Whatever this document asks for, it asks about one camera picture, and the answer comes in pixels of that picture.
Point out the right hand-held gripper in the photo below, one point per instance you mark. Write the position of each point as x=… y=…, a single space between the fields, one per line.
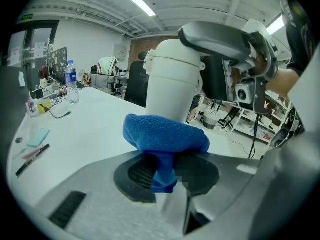
x=262 y=46

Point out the dark glass door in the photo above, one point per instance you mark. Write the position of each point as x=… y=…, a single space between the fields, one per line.
x=32 y=44

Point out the person's black shirt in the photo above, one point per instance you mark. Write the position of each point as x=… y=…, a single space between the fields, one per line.
x=300 y=34

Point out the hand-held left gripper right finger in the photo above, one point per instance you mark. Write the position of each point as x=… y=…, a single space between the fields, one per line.
x=232 y=184

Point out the black monitor with note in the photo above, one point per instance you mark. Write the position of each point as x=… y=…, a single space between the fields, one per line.
x=11 y=94

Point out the grey wall electrical box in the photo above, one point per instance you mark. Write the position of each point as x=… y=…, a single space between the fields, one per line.
x=120 y=52

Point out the clear plastic water bottle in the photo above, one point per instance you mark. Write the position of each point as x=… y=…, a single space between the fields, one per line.
x=72 y=84

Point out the blue cloth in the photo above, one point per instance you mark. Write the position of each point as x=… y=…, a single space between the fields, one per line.
x=165 y=135

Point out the small white glue bottle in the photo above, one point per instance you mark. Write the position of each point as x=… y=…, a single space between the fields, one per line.
x=31 y=107

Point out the black office chair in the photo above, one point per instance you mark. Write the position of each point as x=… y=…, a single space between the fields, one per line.
x=136 y=84

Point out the monitor covered with stickers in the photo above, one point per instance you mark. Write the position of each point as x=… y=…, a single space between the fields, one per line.
x=58 y=61

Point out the black marker pen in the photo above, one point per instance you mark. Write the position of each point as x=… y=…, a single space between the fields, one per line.
x=32 y=160

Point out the person's right hand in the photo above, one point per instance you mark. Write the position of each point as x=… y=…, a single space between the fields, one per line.
x=260 y=65

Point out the grey gripper camera box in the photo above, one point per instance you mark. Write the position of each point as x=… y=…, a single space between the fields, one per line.
x=243 y=94

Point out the white metal shelf rack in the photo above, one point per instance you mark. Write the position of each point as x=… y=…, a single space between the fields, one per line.
x=250 y=126

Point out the white drink container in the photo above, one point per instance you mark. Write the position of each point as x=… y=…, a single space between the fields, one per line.
x=170 y=84

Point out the white cat figurine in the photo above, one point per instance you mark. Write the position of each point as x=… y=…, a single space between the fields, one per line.
x=44 y=82

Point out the grey chair with towel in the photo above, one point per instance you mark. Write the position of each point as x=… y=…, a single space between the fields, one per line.
x=105 y=71

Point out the small brown figurine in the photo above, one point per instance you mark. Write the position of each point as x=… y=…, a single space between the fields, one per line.
x=86 y=79

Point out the yellow plastic container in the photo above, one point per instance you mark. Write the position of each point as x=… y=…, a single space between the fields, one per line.
x=44 y=106

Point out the person's right forearm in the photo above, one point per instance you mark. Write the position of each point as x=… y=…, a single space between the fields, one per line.
x=282 y=82

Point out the white waste bin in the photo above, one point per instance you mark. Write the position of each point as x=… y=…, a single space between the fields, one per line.
x=210 y=120

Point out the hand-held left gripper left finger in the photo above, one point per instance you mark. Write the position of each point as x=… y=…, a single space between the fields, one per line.
x=95 y=194

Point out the green notepad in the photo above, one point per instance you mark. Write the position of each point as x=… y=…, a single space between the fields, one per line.
x=38 y=137

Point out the small black clip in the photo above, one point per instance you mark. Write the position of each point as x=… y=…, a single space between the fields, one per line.
x=19 y=140

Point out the green exit sign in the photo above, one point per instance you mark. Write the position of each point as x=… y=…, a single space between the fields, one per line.
x=27 y=16

